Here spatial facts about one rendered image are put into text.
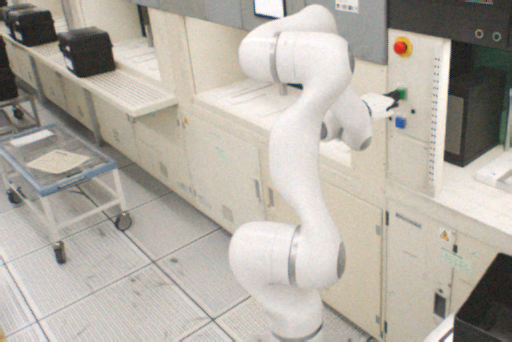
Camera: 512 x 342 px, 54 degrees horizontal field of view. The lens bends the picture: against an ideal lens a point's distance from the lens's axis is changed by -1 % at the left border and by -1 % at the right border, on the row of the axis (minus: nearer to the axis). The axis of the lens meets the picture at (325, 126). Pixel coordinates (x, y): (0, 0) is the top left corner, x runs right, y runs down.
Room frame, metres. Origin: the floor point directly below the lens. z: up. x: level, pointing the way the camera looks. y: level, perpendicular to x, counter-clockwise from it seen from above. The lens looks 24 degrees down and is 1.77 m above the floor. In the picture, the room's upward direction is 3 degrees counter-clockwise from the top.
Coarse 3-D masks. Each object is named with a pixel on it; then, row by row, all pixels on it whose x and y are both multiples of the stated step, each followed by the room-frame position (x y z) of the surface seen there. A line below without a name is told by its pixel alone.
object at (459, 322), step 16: (496, 256) 1.01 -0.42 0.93; (496, 272) 1.02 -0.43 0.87; (480, 288) 0.93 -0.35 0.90; (496, 288) 1.02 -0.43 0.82; (464, 304) 0.85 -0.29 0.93; (480, 304) 0.94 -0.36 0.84; (496, 304) 1.01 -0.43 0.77; (464, 320) 0.86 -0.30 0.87; (480, 320) 0.95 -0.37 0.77; (496, 320) 0.96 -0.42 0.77; (464, 336) 0.79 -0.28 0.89; (480, 336) 0.77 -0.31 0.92; (496, 336) 0.90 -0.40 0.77
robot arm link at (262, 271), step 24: (240, 240) 0.80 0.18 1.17; (264, 240) 0.79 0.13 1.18; (288, 240) 0.78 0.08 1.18; (240, 264) 0.78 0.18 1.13; (264, 264) 0.76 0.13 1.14; (264, 288) 0.78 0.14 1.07; (288, 288) 0.81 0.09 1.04; (288, 312) 0.76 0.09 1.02; (312, 312) 0.78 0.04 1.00; (288, 336) 0.75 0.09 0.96; (312, 336) 0.76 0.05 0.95
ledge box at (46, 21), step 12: (12, 12) 4.05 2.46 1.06; (24, 12) 3.99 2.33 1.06; (36, 12) 4.00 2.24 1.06; (48, 12) 4.06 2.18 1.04; (12, 24) 4.02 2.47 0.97; (24, 24) 3.91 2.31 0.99; (36, 24) 3.97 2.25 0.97; (48, 24) 4.04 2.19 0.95; (24, 36) 3.91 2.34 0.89; (36, 36) 3.96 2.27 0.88; (48, 36) 4.03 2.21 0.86
